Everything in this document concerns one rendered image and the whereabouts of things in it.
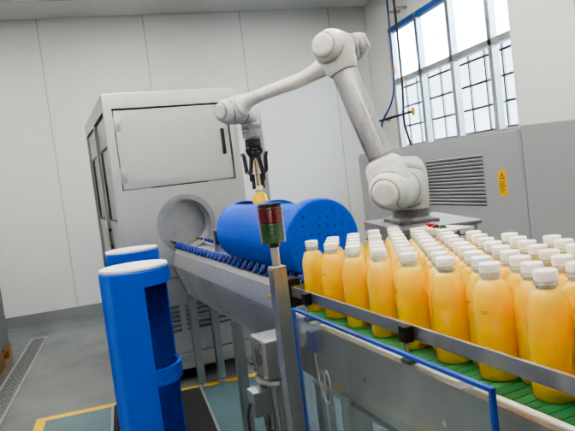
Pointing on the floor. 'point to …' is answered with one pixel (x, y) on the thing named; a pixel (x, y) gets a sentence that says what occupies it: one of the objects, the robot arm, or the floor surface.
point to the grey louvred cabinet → (500, 179)
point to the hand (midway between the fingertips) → (257, 181)
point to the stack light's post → (287, 348)
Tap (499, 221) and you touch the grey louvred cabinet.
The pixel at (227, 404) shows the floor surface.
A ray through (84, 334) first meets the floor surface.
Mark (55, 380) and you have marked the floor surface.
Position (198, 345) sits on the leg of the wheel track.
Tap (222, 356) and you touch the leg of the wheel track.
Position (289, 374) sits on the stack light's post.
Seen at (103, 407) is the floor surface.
